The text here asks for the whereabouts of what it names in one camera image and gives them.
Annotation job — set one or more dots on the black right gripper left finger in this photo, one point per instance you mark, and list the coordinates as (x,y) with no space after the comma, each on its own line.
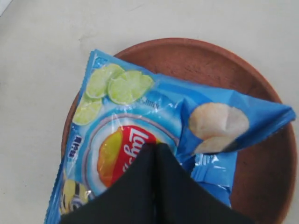
(130,200)

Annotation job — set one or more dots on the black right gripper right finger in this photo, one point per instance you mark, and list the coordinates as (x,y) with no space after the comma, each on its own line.
(180,200)

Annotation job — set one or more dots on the blue chips bag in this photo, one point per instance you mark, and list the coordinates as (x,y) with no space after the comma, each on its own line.
(122,107)

